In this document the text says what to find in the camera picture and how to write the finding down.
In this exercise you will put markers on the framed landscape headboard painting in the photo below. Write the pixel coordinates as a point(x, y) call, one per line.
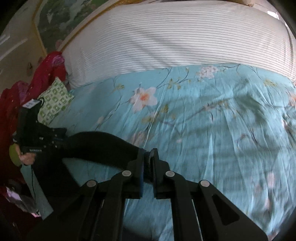
point(55, 20)

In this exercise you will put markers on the person's left hand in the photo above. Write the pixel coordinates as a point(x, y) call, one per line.
point(27, 158)

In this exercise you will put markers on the blue floral bed sheet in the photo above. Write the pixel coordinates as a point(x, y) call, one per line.
point(230, 124)

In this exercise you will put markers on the black pants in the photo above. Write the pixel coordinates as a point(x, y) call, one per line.
point(61, 172)

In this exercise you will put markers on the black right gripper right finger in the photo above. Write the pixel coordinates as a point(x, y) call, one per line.
point(199, 210)

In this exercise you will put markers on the green white patterned pillow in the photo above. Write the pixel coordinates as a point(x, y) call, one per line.
point(55, 99)

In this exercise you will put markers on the white striped blanket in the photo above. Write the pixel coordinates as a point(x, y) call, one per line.
point(141, 37)

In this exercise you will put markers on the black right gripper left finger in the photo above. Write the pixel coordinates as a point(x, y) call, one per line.
point(104, 203)

